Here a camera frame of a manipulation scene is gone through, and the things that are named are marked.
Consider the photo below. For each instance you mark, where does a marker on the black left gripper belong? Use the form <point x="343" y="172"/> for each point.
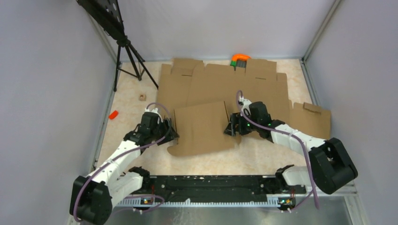
<point x="164" y="125"/>

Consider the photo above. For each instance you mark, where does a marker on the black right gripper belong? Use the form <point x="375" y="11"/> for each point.
<point x="231" y="130"/>

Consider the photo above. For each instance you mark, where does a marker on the brown cardboard box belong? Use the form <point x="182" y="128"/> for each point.
<point x="201" y="130"/>

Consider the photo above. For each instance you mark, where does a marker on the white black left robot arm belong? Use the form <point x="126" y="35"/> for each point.
<point x="95" y="195"/>

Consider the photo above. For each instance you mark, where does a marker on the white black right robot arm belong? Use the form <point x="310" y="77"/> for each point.
<point x="328" y="164"/>

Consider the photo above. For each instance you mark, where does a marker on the small wooden letter cube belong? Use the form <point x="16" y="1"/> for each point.
<point x="142" y="97"/>

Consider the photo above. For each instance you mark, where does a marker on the flat cardboard sheet pile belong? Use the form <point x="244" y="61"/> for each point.
<point x="188" y="82"/>

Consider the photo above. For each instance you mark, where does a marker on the small orange block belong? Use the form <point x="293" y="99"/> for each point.
<point x="113" y="115"/>

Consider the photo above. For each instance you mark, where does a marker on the orange green toy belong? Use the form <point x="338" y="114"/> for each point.
<point x="239" y="60"/>

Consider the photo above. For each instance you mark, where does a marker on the black tripod music stand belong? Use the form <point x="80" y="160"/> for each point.
<point x="107" y="14"/>

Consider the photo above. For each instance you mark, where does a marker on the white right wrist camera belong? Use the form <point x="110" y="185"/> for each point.
<point x="244" y="105"/>

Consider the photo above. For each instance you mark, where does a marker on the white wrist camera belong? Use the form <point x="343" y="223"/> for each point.
<point x="244" y="105"/>
<point x="155" y="111"/>

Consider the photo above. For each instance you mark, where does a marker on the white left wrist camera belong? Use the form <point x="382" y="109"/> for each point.
<point x="155" y="111"/>

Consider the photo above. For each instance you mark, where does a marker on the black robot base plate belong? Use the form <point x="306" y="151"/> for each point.
<point x="216" y="189"/>

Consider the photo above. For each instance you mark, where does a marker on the white slotted cable duct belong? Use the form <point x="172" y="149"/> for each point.
<point x="143" y="203"/>

